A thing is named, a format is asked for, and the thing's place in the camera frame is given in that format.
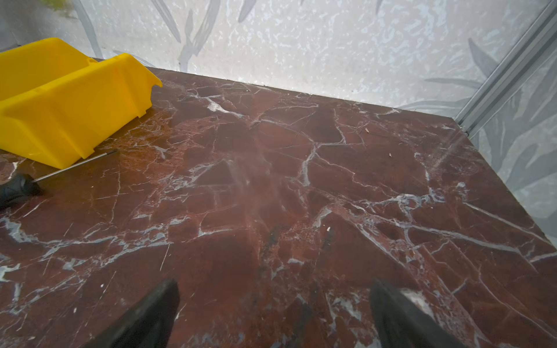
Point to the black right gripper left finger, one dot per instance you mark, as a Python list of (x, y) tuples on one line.
[(149, 323)]

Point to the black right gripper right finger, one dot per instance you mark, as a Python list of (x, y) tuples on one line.
[(400, 323)]

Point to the black handled screwdriver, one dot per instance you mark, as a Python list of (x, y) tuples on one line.
[(24, 186)]

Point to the yellow plastic bin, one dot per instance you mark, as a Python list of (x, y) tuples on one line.
[(57, 104)]

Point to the aluminium frame post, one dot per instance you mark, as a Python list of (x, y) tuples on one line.
[(529, 53)]

